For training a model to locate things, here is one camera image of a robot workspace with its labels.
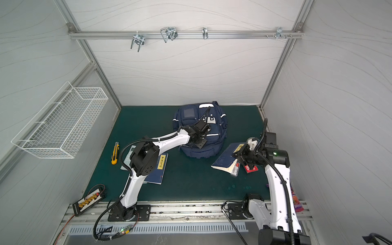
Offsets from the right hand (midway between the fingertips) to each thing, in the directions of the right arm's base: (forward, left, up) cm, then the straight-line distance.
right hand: (235, 151), depth 73 cm
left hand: (+17, +17, -16) cm, 29 cm away
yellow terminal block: (-23, +73, -18) cm, 79 cm away
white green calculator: (+1, +62, -18) cm, 64 cm away
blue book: (-5, +5, -2) cm, 7 cm away
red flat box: (-1, -10, -19) cm, 22 cm away
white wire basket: (0, +81, +13) cm, 83 cm away
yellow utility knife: (+3, +71, -18) cm, 74 cm away
